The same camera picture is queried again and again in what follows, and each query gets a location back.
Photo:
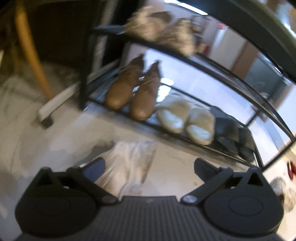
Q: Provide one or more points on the beige furry shoe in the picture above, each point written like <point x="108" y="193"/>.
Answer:
<point x="179" y="38"/>
<point x="148" y="24"/>

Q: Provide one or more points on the black slide sandal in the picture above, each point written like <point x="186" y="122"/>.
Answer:
<point x="247" y="144"/>
<point x="226" y="132"/>

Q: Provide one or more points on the wooden chair leg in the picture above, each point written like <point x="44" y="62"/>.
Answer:
<point x="32" y="53"/>

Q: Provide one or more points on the red plush slipper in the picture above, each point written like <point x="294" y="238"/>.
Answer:
<point x="291" y="168"/>

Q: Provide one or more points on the white bar with black foot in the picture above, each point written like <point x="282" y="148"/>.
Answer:
<point x="55" y="106"/>

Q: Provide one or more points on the black metal shoe rack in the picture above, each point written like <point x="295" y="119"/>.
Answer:
<point x="266" y="27"/>

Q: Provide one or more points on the beige slide sandal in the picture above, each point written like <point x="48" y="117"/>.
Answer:
<point x="200" y="126"/>
<point x="172" y="115"/>

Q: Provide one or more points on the brown lace-up shoe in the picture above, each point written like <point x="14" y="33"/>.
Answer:
<point x="144" y="97"/>
<point x="122" y="88"/>

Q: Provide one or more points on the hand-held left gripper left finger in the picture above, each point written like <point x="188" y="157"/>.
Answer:
<point x="94" y="168"/>

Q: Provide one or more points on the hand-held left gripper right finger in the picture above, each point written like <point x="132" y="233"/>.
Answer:
<point x="204" y="169"/>

